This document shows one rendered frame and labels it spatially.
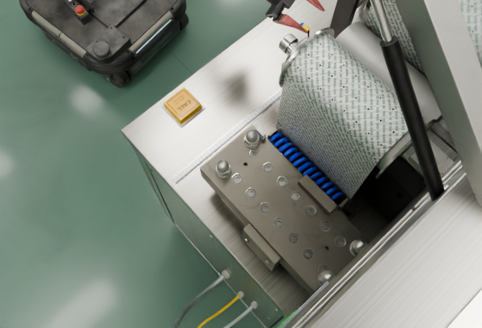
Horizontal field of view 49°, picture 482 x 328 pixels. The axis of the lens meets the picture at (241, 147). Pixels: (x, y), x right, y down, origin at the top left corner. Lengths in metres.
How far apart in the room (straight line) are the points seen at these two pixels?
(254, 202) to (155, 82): 1.40
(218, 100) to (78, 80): 1.25
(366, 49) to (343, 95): 0.17
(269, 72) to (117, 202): 1.08
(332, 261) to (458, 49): 0.76
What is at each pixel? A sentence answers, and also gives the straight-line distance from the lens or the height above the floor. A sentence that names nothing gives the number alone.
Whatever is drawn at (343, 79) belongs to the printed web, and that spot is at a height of 1.31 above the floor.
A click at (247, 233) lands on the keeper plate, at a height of 1.02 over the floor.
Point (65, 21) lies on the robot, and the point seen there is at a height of 0.24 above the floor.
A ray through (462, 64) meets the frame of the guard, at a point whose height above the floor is 1.78.
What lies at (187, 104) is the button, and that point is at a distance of 1.36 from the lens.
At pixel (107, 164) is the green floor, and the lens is 2.34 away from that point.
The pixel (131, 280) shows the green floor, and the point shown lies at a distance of 2.19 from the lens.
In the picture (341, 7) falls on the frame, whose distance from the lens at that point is 1.37.
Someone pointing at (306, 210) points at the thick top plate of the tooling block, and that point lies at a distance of 1.16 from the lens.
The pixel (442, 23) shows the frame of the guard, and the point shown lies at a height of 1.81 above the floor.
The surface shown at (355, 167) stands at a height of 1.18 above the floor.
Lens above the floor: 2.13
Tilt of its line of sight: 68 degrees down
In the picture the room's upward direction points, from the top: 1 degrees clockwise
